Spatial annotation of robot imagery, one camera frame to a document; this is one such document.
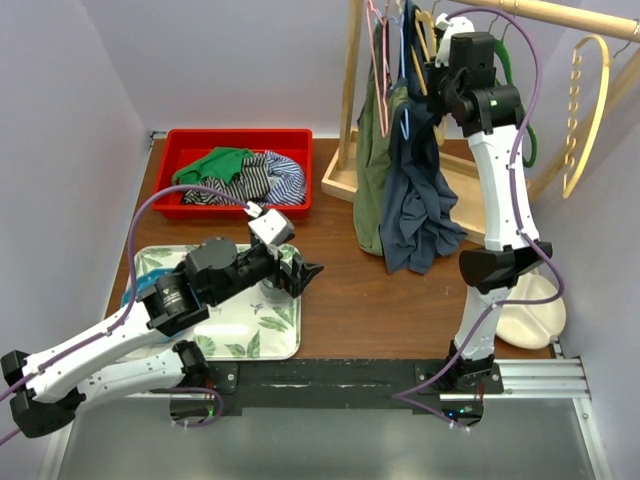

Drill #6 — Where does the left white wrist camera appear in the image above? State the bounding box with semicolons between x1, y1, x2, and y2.
244;202;295;247

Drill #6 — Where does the green hanger back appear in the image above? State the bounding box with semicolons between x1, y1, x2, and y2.
492;19;540;169

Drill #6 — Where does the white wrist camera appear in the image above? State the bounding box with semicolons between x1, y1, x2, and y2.
434;13;475;68
244;202;295;247

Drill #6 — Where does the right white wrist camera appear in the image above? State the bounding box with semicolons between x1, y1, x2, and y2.
434;13;475;68

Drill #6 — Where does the pink wire hanger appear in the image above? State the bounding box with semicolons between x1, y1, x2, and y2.
365;1;389;137

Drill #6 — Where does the light blue wire hanger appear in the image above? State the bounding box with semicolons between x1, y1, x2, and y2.
391;0;410;140

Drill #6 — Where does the leaf pattern tray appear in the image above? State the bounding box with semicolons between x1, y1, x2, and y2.
121;244;302;361

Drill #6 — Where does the blue white striped garment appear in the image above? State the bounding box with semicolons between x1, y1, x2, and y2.
263;151;307;206

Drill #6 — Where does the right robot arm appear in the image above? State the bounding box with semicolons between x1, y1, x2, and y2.
421;32;552;393

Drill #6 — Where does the black white striped garment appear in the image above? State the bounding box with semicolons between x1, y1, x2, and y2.
181;154;271;206

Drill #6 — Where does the cream divided plate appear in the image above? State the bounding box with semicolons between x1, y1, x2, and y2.
496;270;567;350

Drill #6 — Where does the red plastic bin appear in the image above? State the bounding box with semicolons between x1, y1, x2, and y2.
152;129;313;220

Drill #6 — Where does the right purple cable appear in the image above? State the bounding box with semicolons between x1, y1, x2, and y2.
392;8;569;401

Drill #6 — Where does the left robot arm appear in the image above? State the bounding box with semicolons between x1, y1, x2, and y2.
1;237;324;438

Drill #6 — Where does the grey ceramic mug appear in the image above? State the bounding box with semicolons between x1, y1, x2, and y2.
259;280;290;303

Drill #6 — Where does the navy blue tank top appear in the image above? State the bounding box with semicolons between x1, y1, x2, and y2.
379;1;466;274

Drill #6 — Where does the blue dotted plate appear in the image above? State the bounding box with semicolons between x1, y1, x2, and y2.
120;268;172;307

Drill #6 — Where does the wooden clothes rack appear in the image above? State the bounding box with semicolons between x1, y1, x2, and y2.
321;0;639;245

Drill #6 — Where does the yellow notched hanger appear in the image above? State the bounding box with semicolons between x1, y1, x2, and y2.
562;34;639;199

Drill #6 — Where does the green garment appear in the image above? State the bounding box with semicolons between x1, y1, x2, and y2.
171;147;254;186

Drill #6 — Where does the olive green tank top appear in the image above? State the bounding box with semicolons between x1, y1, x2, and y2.
353;24;409;256

